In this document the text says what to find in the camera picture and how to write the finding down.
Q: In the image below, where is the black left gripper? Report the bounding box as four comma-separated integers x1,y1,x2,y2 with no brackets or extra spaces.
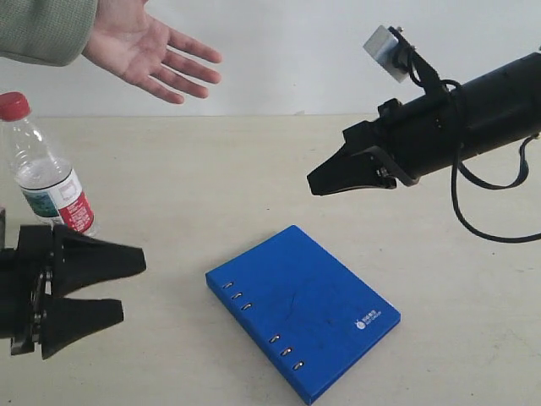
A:
1,208,146,359

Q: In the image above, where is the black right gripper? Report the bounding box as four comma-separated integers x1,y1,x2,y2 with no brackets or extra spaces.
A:
307,97,460,195

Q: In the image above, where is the clear plastic water bottle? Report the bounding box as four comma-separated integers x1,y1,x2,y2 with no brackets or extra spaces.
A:
1,91,97,236

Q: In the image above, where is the blue ring binder notebook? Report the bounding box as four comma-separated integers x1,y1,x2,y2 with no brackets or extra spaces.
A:
205,225,402,405

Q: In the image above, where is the green sleeved forearm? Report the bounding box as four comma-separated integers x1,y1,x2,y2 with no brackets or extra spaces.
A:
1,0,97,67

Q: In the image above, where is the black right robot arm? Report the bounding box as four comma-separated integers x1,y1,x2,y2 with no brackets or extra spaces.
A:
307,52,540,195

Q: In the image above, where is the person's open hand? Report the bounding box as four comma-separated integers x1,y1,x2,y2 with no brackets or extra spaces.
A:
83,1,222,105

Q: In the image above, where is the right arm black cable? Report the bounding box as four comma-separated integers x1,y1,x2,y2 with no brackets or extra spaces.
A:
450,96,541,245

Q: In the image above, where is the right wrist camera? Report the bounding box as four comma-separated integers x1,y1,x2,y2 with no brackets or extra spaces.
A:
363,25,445,96

